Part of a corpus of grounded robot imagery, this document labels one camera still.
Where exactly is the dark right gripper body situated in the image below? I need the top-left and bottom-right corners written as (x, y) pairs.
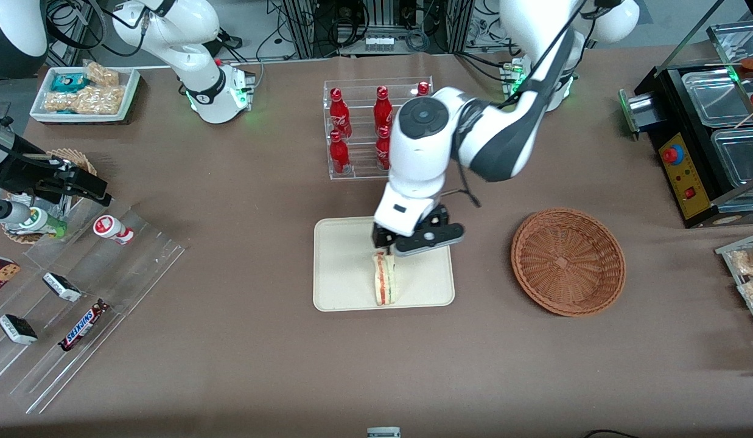
top-left (0, 135), bottom-right (55, 201)

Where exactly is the triangular sandwich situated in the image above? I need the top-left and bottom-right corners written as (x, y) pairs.
top-left (371, 248), bottom-right (399, 307)

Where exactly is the small wicker basket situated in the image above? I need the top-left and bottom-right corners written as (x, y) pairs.
top-left (0, 148), bottom-right (98, 245)

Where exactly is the cream plastic tray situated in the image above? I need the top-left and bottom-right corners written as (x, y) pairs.
top-left (313, 215), bottom-right (456, 313)

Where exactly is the white snack tray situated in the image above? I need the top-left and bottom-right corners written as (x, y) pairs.
top-left (30, 65), bottom-right (141, 126)

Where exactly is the round brown wicker basket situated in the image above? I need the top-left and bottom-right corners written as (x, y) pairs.
top-left (511, 208), bottom-right (626, 318)

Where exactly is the red white yogurt bottle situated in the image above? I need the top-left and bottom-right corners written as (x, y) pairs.
top-left (93, 215), bottom-right (135, 246)

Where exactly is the green white drink bottle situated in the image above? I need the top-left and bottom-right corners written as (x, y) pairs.
top-left (18, 208), bottom-right (68, 239)

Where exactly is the clear acrylic bottle rack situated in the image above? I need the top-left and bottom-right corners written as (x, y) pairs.
top-left (323, 77), bottom-right (435, 181)

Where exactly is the large clear cracker pack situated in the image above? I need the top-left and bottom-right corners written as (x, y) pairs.
top-left (43, 85), bottom-right (127, 116)

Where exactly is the teal snack packet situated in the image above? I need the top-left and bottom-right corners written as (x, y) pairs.
top-left (50, 72), bottom-right (89, 94)

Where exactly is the clear acrylic stepped shelf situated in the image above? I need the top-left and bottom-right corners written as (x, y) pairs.
top-left (0, 198), bottom-right (187, 415)

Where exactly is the small clear cracker pack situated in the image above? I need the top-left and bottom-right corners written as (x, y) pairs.
top-left (84, 61), bottom-right (121, 87)

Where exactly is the black white snack bar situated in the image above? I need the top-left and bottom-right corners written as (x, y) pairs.
top-left (42, 272), bottom-right (83, 303)
top-left (0, 314), bottom-right (39, 346)

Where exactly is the snickers chocolate bar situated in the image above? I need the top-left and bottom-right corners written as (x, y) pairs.
top-left (58, 299), bottom-right (111, 353)

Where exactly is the black food warmer machine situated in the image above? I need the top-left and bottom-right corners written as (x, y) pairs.
top-left (618, 21), bottom-right (753, 230)

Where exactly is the steel warmer pan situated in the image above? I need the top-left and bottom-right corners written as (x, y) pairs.
top-left (682, 69), bottom-right (751, 129)
top-left (712, 127), bottom-right (753, 190)

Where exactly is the metal snack rack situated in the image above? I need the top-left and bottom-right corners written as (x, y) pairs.
top-left (715, 231), bottom-right (753, 339)

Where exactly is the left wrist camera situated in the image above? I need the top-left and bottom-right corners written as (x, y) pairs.
top-left (391, 206), bottom-right (466, 257)

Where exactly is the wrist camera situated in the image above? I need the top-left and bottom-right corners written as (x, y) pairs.
top-left (0, 201), bottom-right (33, 226)
top-left (391, 206), bottom-right (466, 257)

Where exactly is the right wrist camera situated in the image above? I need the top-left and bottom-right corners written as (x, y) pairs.
top-left (0, 201), bottom-right (33, 226)

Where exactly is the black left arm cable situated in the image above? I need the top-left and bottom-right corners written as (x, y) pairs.
top-left (442, 155), bottom-right (482, 209)

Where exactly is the aluminium equipment frame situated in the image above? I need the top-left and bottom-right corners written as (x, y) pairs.
top-left (281, 0), bottom-right (475, 59)

